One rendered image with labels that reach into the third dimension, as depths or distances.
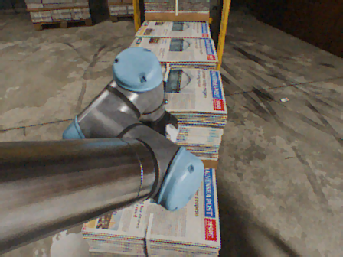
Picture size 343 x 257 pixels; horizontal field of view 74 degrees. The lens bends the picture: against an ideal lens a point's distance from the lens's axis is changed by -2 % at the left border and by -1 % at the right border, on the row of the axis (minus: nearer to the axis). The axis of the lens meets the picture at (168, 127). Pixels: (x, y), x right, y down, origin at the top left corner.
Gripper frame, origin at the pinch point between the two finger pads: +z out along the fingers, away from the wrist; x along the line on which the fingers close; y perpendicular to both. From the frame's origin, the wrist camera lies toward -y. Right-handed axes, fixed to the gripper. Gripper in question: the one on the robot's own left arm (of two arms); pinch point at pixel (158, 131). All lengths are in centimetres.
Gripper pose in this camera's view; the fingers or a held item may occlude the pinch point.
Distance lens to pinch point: 68.2
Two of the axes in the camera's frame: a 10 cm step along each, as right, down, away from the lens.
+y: -0.8, 9.3, -3.6
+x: 10.0, 0.6, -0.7
